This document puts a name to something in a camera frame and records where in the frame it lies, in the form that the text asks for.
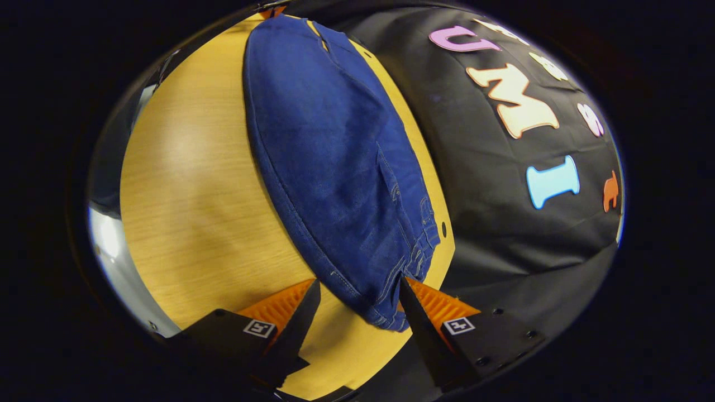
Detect blue denim jeans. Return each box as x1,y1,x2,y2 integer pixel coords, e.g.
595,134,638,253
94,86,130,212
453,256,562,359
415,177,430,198
243,15,442,333

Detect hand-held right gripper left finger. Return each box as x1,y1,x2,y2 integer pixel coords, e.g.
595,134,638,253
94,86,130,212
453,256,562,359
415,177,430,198
165,278,322,391

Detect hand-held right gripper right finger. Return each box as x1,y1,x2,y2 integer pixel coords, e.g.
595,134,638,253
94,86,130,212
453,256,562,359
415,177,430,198
398,275,546,392

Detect black backdrop cloth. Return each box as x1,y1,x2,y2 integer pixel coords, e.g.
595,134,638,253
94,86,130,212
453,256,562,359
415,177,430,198
279,0,625,402

